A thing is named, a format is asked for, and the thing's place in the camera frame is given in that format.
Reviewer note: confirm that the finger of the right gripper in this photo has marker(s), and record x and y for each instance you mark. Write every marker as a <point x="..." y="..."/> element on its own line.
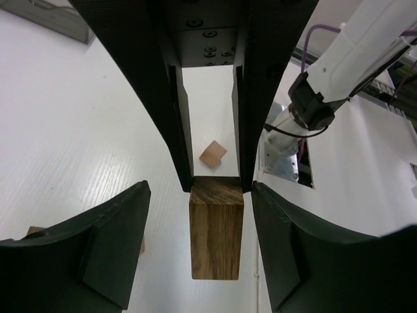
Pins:
<point x="268" y="33"/>
<point x="135" y="34"/>

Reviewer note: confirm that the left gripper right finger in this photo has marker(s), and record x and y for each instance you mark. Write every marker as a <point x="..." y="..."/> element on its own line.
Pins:
<point x="312" y="265"/>

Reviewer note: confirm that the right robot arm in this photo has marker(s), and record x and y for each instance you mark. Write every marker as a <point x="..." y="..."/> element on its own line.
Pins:
<point x="370" y="40"/>

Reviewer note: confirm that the light wood cube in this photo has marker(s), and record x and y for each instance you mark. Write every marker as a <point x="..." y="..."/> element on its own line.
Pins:
<point x="36" y="230"/>
<point x="213" y="154"/>

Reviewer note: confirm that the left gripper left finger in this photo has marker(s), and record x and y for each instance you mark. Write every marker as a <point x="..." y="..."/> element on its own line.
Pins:
<point x="84" y="264"/>

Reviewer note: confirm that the grey transparent plastic bin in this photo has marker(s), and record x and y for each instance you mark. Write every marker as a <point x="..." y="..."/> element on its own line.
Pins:
<point x="58" y="16"/>

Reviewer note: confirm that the dark long wood block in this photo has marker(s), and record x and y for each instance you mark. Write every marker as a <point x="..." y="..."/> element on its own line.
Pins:
<point x="216" y="211"/>

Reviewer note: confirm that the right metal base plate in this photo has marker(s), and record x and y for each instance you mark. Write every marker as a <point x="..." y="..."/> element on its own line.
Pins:
<point x="278" y="151"/>

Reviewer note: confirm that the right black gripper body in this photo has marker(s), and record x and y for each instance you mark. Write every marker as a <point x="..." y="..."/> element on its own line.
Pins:
<point x="199" y="33"/>

